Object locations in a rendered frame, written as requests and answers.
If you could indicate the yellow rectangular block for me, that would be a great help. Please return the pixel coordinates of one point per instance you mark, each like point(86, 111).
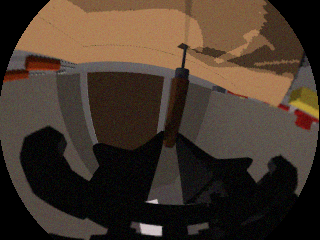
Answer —
point(306, 99)

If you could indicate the orange rectangular floor panel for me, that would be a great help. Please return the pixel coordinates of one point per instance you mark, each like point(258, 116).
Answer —
point(244, 46)

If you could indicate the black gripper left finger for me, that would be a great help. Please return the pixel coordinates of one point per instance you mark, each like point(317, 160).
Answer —
point(141, 162)

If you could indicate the orange-handled awl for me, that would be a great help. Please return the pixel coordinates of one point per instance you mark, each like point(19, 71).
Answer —
point(38, 63)
point(12, 75)

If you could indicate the brown-handled awl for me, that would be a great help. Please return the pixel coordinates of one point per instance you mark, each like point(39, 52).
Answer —
point(176, 103)

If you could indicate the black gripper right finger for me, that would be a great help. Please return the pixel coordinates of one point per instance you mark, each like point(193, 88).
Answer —
point(198, 169)

